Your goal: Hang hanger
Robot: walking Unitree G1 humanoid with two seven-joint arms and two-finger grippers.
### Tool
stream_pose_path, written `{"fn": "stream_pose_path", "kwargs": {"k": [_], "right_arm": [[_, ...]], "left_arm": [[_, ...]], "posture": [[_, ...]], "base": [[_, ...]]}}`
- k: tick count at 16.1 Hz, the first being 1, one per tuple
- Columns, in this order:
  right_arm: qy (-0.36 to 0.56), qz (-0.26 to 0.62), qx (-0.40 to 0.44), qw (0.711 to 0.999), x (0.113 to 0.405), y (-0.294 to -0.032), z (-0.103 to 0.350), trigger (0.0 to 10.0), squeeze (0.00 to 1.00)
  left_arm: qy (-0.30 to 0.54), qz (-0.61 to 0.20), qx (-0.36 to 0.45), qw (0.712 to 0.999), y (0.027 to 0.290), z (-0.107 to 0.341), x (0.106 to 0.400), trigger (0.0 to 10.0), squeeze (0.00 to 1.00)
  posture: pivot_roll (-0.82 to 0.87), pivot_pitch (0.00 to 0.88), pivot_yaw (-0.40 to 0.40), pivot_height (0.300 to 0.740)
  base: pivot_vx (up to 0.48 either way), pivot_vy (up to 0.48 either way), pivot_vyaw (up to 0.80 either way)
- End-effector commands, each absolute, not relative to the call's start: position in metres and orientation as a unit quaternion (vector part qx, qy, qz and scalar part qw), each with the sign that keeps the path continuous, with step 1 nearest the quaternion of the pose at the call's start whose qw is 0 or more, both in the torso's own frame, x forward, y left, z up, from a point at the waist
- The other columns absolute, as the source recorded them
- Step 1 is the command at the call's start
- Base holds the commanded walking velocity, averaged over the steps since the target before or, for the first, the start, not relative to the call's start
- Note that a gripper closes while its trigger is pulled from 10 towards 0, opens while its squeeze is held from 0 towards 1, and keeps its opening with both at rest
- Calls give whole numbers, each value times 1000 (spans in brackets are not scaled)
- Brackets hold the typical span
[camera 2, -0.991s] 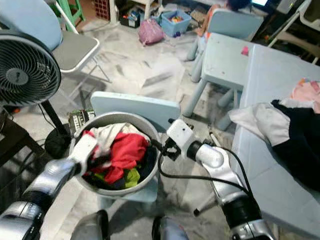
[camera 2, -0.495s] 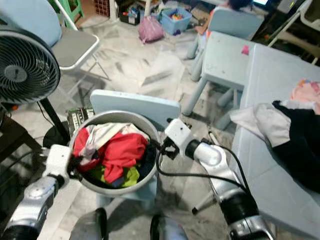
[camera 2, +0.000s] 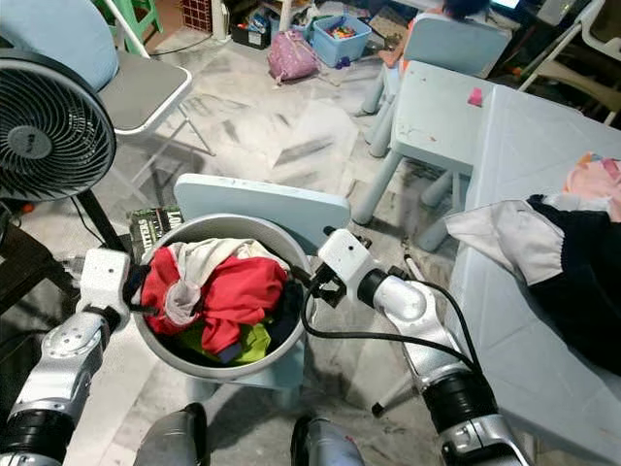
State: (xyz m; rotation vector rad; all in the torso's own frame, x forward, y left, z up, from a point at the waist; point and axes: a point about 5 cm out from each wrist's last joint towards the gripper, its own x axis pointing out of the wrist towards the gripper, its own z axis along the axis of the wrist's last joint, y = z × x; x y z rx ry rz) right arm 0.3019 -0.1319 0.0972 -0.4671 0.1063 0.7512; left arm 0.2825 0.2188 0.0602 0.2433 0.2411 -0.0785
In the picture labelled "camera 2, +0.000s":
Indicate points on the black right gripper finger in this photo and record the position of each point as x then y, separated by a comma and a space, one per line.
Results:
297, 276
331, 233

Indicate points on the red garment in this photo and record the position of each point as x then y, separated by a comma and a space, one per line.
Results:
247, 291

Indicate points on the navy garment white lining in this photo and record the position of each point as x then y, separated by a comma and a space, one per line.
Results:
582, 282

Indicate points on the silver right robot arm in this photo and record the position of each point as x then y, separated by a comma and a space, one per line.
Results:
408, 301

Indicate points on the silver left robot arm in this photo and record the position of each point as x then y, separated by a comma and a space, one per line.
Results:
63, 369

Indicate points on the cream garment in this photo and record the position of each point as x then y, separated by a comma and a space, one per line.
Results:
204, 257

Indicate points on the light blue child chair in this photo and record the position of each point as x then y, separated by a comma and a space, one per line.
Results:
267, 197
456, 44

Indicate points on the green garment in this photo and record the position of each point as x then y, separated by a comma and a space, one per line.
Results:
252, 342

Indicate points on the grey laundry basin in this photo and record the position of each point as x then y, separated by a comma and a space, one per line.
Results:
218, 227

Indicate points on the dark brown wooden furniture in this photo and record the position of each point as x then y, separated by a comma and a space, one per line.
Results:
24, 272

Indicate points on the small light blue table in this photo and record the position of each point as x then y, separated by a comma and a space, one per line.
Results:
437, 116

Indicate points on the silver left robot leg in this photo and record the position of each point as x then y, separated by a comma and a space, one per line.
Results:
170, 442

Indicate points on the silver robot leg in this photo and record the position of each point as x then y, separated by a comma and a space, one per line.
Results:
170, 442
325, 449

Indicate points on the silver right robot leg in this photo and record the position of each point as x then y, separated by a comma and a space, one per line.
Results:
325, 449

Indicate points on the black standing fan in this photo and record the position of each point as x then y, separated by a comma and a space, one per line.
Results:
49, 141

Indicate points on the pink backpack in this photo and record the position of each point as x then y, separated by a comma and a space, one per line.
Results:
293, 58

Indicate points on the blue toy bin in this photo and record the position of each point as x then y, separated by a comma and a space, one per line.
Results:
340, 50

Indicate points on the grey folding chair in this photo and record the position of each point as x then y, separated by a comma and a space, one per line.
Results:
146, 92

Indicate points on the small pink sticker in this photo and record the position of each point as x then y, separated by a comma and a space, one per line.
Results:
475, 97

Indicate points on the black bin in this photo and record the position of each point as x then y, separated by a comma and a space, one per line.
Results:
252, 34

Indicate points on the light blue plastic table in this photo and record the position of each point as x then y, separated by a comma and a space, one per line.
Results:
543, 146

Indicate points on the red crate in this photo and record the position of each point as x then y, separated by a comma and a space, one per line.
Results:
197, 14

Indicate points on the child with dark hair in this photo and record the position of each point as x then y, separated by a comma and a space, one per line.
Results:
466, 8

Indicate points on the pink garment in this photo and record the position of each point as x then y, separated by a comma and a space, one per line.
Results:
597, 180

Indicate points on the green stool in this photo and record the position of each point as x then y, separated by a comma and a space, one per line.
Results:
141, 12

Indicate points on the white folding chair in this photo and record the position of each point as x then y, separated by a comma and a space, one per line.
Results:
606, 39

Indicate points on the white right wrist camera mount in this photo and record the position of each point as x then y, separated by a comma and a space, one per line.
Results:
344, 257

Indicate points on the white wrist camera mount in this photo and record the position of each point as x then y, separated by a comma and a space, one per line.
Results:
344, 257
102, 282

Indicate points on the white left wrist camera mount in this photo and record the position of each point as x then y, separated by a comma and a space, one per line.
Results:
102, 282

